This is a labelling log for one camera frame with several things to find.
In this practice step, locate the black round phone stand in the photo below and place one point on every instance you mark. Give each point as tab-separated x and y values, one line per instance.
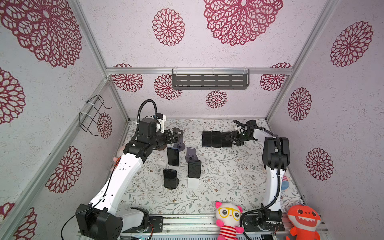
171	183

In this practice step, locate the black-haired boy plush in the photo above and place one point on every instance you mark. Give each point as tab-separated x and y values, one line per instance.
285	181

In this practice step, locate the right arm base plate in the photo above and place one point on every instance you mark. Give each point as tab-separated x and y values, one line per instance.
264	223

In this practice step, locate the pink white plush with glasses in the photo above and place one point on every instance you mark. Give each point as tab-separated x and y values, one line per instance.
228	220

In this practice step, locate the grey wall shelf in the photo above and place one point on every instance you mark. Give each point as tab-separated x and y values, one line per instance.
210	81

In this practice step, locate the black wire wall rack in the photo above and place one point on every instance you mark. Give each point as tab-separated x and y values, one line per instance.
96	121

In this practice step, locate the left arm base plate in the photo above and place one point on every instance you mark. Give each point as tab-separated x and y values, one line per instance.
150	224

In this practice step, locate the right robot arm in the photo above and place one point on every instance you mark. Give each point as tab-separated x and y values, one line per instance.
276	159

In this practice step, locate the teal-edged black phone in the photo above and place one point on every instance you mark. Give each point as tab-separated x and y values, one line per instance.
226	139

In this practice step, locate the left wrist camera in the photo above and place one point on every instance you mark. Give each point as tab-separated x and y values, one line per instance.
160	122

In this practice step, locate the purple phone stand middle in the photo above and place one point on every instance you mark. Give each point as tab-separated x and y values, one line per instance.
191	154

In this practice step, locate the wood-base round phone stand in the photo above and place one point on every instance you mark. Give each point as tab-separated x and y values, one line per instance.
161	147

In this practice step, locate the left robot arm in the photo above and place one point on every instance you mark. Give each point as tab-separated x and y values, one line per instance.
98	219

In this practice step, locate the silver phone stand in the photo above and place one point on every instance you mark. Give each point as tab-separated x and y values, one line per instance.
176	168

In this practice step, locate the blue-edged black phone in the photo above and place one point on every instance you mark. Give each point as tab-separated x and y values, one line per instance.
173	156

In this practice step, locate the red monster plush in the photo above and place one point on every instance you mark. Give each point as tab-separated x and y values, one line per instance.
305	221

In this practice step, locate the aluminium mounting rail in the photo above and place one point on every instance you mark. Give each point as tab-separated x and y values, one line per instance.
194	227

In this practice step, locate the pink plush with red bow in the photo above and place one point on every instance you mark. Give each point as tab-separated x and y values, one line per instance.
118	155

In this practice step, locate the purple phone stand far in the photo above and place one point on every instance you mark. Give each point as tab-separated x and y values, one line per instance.
180	144

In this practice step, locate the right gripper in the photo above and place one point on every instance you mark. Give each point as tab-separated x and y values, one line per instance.
237	140

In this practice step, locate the purple phone stand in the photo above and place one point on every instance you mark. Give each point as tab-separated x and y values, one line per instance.
191	154
180	144

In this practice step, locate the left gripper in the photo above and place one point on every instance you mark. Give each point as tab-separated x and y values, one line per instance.
169	140

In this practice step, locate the white phone stand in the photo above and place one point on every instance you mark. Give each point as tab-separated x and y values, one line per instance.
193	183

